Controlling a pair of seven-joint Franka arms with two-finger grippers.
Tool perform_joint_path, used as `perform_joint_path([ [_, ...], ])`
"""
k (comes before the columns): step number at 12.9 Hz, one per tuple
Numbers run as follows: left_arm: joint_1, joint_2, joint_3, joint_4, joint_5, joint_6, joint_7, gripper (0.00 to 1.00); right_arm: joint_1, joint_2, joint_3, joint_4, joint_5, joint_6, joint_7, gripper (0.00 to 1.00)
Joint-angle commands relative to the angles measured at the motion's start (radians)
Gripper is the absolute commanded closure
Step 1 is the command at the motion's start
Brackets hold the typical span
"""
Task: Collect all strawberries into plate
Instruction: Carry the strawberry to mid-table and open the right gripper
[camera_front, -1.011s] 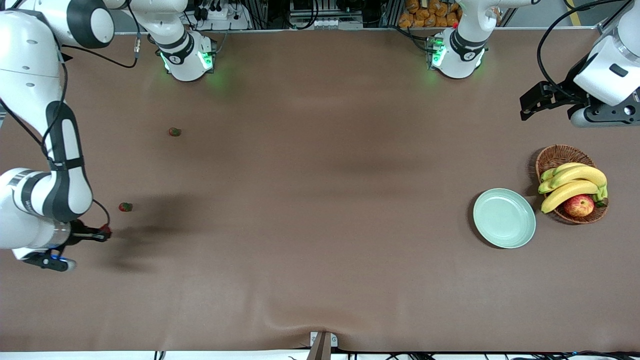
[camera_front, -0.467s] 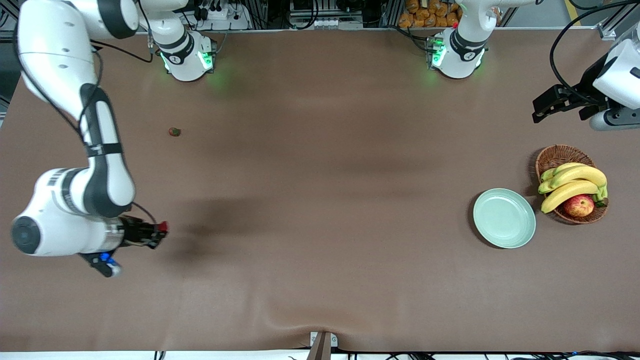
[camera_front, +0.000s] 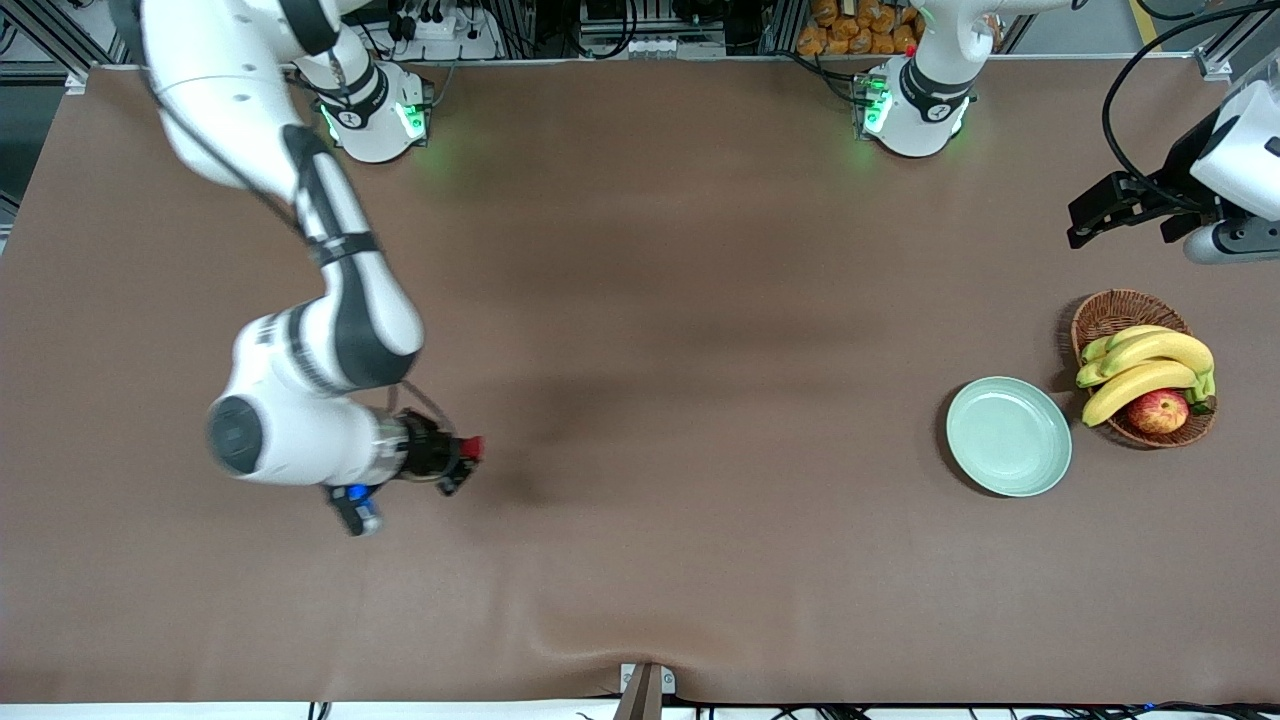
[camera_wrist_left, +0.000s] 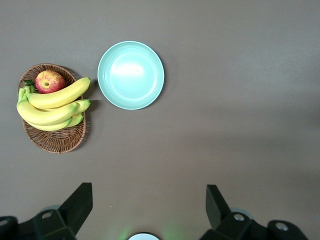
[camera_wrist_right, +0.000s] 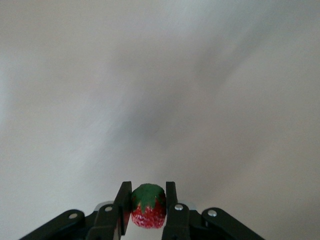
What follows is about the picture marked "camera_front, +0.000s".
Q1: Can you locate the pale green plate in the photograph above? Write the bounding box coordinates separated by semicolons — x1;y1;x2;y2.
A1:
946;376;1073;498

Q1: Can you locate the brown wicker basket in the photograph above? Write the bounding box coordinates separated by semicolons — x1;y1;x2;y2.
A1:
1070;289;1218;449

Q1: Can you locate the yellow banana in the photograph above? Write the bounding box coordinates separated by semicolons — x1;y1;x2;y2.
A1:
1081;360;1201;428
1076;330;1216;406

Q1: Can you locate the small green-tipped banana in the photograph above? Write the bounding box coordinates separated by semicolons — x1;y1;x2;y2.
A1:
1081;325;1173;364

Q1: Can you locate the red apple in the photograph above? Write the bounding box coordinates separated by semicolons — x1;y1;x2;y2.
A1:
1126;389;1190;435

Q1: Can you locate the brown table cover cloth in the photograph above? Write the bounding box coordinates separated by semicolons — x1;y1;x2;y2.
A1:
0;55;1280;706

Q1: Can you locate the white power strip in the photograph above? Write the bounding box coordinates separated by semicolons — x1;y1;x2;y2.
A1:
392;10;503;61

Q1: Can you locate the white connector strip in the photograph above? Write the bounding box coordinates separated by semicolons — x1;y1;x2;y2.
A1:
583;35;728;59

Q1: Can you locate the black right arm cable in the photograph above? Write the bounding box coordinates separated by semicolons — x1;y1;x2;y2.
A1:
386;378;451;426

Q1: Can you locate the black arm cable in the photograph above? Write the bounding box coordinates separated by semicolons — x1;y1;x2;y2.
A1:
386;378;451;426
1100;0;1280;213

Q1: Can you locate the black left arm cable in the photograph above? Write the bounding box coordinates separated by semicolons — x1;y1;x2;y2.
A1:
1100;0;1280;213

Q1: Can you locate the aluminium frame strut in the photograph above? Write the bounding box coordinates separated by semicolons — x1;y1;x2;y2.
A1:
0;0;131;96
1195;0;1280;81

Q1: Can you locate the metal table bracket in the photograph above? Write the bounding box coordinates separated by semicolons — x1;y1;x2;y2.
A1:
618;662;677;720

